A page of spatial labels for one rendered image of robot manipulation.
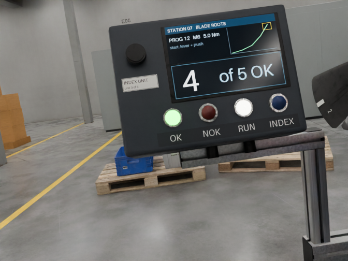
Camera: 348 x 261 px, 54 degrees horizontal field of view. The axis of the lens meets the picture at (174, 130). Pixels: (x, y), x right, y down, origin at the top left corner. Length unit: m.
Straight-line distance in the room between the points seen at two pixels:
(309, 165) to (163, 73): 0.28
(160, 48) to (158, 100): 0.08
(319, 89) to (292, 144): 0.81
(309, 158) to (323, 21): 6.32
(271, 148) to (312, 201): 0.12
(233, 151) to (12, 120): 8.21
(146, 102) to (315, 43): 6.39
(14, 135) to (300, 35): 6.46
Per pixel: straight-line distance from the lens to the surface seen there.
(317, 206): 0.63
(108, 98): 8.36
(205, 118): 0.47
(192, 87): 0.48
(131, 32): 0.51
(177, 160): 3.81
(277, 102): 0.49
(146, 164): 3.79
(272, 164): 3.83
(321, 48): 6.84
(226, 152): 0.56
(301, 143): 0.60
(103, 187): 3.80
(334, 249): 0.67
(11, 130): 8.64
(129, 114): 0.48
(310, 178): 0.61
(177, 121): 0.47
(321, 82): 1.39
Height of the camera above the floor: 1.18
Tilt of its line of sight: 9 degrees down
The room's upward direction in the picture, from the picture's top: 8 degrees counter-clockwise
